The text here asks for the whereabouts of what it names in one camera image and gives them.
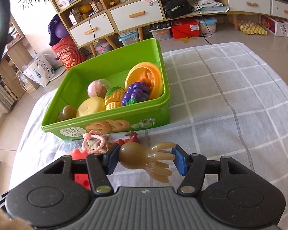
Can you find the tan fuzzy cloth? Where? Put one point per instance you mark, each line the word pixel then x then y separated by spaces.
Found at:
pixel 4 218

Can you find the green plastic cookie box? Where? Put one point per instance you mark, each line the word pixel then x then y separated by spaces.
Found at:
pixel 81 76

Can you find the beige toy starfish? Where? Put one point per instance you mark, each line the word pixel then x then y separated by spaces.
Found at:
pixel 92 146

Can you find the small clear storage box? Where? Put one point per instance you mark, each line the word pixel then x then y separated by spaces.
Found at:
pixel 103 48

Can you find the black bag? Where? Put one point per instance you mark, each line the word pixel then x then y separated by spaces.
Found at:
pixel 176 7

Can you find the stack of white papers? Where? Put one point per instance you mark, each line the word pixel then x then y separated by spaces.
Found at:
pixel 211 4

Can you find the orange toy pumpkin half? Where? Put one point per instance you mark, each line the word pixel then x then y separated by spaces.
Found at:
pixel 156 76

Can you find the white colourful toy box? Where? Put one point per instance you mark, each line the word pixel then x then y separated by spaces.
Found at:
pixel 278 27

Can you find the yellow toy fruit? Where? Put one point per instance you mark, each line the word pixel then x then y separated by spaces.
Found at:
pixel 91 106

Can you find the yellow round tin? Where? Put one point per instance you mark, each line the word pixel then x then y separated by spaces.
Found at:
pixel 84 8

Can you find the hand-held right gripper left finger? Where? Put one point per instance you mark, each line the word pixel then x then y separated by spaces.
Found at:
pixel 112 159

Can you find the pink toy octopus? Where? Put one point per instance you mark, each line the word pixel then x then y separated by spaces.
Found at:
pixel 77 153

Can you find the wooden bookshelf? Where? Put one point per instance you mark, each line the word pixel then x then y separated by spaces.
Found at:
pixel 14 52

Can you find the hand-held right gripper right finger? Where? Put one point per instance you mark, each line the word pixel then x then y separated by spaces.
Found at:
pixel 181 160

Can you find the pink toy peach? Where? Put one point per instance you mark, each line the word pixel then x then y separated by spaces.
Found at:
pixel 96 88

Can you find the black flat device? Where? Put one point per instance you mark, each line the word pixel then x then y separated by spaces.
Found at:
pixel 159 26

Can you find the clear plastic case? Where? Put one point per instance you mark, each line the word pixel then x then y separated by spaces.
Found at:
pixel 69 147

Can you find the yellow toy corn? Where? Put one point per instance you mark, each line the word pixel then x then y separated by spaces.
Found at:
pixel 114 98

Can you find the red-brown toy lobster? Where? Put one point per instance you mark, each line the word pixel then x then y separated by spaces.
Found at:
pixel 132 139

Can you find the small white carton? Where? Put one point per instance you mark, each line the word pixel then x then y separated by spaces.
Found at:
pixel 75 16

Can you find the brown toy octopus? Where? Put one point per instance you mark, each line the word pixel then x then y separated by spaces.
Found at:
pixel 68 112
pixel 134 153

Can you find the clear storage box blue lid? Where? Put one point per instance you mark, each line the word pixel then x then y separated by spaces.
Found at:
pixel 128 38

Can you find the red cardboard box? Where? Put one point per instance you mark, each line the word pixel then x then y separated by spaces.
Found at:
pixel 184 28

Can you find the red printed bucket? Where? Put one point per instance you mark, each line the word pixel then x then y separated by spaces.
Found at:
pixel 67 57

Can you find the wooden shelf cabinet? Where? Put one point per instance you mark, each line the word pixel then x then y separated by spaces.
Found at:
pixel 141 33

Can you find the white round floor base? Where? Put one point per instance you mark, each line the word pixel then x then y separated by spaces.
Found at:
pixel 58 71

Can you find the purple toy grapes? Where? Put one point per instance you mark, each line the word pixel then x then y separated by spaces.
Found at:
pixel 136 91

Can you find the purple ball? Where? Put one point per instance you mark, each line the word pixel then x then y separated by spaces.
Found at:
pixel 61 30

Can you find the dark purple bag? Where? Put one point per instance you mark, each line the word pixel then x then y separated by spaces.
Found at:
pixel 53 28

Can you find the white shopping bag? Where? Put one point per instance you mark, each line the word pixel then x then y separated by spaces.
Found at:
pixel 38 71

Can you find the white checkered cloth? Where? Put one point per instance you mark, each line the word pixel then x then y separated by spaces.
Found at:
pixel 230 100

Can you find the yellow egg carton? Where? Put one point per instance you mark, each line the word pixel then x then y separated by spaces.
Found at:
pixel 252 28

